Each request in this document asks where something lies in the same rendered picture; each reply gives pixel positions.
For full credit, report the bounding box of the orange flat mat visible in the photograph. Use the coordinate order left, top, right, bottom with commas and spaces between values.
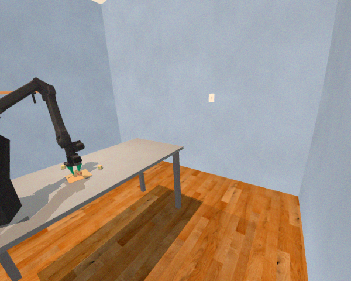
65, 169, 92, 184

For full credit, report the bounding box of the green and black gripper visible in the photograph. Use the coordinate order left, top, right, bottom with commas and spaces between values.
64, 162, 82, 174

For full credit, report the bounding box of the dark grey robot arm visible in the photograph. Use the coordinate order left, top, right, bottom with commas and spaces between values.
0, 77, 85, 166

